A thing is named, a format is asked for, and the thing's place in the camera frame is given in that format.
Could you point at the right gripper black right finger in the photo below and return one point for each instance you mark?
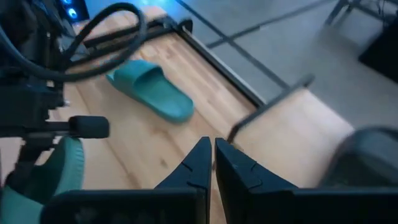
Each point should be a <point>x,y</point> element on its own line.
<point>236,174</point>

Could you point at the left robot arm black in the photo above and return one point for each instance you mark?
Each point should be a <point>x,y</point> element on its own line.
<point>21,34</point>

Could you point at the black table edge rail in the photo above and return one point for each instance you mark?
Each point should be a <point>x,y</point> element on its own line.
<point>217,62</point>

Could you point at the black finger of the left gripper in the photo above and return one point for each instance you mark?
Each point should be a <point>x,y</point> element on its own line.
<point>88,127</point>
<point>28,155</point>

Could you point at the computer tower with blue lights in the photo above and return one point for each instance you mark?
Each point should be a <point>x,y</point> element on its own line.
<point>73,11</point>

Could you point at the teal slide sandal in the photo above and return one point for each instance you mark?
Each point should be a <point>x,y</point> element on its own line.
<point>152,90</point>
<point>65,168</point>

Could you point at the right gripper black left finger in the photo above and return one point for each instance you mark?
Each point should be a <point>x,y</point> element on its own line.
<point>196,174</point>

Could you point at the black box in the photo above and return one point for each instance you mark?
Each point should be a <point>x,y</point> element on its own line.
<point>382,53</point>

